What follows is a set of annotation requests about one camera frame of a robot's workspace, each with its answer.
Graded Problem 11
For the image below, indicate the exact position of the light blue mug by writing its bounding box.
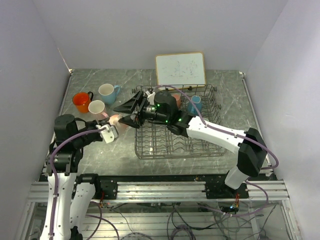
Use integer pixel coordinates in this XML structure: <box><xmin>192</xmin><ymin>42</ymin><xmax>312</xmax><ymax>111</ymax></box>
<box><xmin>98</xmin><ymin>83</ymin><xmax>121</xmax><ymax>105</ymax></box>

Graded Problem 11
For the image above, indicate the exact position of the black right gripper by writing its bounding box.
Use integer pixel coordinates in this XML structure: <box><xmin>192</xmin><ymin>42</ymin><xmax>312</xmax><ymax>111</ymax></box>
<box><xmin>114</xmin><ymin>91</ymin><xmax>170</xmax><ymax>128</ymax></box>

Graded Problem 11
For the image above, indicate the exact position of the salmon pink mug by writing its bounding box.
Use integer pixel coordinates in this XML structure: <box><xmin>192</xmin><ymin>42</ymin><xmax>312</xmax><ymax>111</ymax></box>
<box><xmin>109</xmin><ymin>114</ymin><xmax>129</xmax><ymax>136</ymax></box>

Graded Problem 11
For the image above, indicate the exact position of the dark blue textured mug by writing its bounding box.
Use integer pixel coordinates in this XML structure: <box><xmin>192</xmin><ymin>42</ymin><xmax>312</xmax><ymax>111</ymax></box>
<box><xmin>187</xmin><ymin>95</ymin><xmax>202</xmax><ymax>116</ymax></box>

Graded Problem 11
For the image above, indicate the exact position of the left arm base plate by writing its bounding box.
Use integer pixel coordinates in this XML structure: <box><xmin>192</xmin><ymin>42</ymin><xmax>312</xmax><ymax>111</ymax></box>
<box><xmin>71</xmin><ymin>173</ymin><xmax>118</xmax><ymax>200</ymax></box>

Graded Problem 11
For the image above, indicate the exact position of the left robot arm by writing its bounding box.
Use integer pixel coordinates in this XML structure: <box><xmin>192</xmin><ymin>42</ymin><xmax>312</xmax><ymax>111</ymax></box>
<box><xmin>40</xmin><ymin>113</ymin><xmax>118</xmax><ymax>240</ymax></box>

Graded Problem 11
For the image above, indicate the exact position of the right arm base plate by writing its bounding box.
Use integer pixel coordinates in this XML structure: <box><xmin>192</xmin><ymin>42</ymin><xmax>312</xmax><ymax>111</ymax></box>
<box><xmin>199</xmin><ymin>174</ymin><xmax>249</xmax><ymax>199</ymax></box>

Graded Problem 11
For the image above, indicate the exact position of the yellow framed whiteboard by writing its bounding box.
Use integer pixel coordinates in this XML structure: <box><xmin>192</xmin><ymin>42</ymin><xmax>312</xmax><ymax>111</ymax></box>
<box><xmin>155</xmin><ymin>52</ymin><xmax>207</xmax><ymax>88</ymax></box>

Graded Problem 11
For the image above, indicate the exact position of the orange mug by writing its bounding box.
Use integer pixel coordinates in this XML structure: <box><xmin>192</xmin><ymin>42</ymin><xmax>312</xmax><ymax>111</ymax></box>
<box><xmin>72</xmin><ymin>91</ymin><xmax>94</xmax><ymax>114</ymax></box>

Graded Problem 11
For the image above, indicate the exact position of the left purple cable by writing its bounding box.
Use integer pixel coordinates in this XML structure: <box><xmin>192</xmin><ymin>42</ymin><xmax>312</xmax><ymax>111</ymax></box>
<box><xmin>47</xmin><ymin>124</ymin><xmax>118</xmax><ymax>240</ymax></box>

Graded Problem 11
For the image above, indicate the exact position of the small coral mug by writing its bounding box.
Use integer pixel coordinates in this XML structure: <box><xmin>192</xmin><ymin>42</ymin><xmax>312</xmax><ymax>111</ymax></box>
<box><xmin>172</xmin><ymin>94</ymin><xmax>181</xmax><ymax>108</ymax></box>

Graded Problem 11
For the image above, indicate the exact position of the grey wire dish rack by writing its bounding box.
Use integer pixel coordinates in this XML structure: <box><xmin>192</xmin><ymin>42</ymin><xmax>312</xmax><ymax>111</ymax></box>
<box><xmin>134</xmin><ymin>84</ymin><xmax>227</xmax><ymax>160</ymax></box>

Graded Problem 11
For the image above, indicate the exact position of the aluminium frame rail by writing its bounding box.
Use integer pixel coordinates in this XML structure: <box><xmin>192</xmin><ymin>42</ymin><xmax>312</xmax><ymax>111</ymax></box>
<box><xmin>26</xmin><ymin>181</ymin><xmax>291</xmax><ymax>203</ymax></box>

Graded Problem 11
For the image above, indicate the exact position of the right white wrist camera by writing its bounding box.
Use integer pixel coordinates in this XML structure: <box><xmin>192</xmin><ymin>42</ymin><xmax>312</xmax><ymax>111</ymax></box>
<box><xmin>146</xmin><ymin>92</ymin><xmax>156</xmax><ymax>105</ymax></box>

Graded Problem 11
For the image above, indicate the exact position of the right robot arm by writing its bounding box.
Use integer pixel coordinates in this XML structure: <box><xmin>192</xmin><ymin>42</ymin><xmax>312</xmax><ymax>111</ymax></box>
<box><xmin>114</xmin><ymin>90</ymin><xmax>267</xmax><ymax>198</ymax></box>

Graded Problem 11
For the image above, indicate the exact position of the pink faceted mug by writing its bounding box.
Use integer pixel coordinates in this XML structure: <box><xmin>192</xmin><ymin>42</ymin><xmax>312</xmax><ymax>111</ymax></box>
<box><xmin>88</xmin><ymin>100</ymin><xmax>109</xmax><ymax>121</ymax></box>

